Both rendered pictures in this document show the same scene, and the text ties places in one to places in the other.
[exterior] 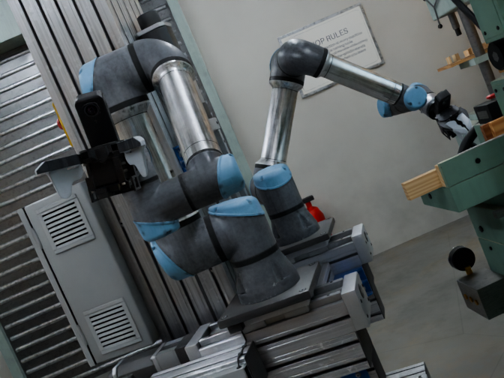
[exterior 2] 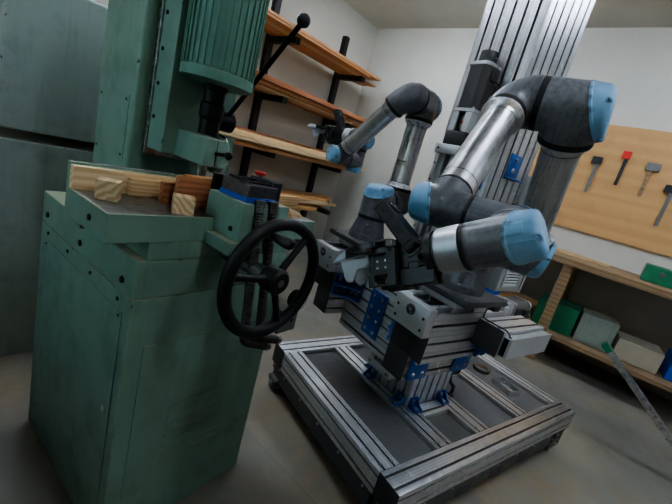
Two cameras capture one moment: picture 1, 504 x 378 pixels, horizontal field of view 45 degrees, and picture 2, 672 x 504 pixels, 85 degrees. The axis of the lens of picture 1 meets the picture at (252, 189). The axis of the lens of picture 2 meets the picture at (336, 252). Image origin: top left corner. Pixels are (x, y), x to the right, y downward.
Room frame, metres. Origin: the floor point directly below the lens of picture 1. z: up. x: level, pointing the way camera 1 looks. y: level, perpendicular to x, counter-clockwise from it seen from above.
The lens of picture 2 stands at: (2.25, -1.24, 1.10)
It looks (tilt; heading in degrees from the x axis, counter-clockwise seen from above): 14 degrees down; 127
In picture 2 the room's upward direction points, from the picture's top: 15 degrees clockwise
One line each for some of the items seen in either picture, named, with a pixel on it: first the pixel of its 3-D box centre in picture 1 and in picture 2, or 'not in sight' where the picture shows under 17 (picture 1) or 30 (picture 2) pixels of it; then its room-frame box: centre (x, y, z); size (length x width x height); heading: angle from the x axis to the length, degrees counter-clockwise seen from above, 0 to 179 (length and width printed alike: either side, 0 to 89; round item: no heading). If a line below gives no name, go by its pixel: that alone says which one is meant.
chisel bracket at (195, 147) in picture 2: not in sight; (201, 151); (1.33, -0.70, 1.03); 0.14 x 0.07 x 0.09; 3
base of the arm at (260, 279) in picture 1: (262, 270); (368, 226); (1.41, 0.05, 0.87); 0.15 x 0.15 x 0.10
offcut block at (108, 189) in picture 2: not in sight; (108, 189); (1.41, -0.94, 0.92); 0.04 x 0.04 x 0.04; 60
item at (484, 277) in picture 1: (484, 292); (276, 312); (1.47, -0.43, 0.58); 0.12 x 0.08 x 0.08; 3
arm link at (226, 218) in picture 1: (239, 226); (377, 200); (1.41, 0.06, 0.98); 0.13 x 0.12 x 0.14; 90
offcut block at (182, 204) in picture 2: not in sight; (183, 204); (1.49, -0.81, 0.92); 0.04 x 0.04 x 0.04; 67
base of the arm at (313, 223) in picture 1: (291, 222); (464, 272); (1.89, -0.07, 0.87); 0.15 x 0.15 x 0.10
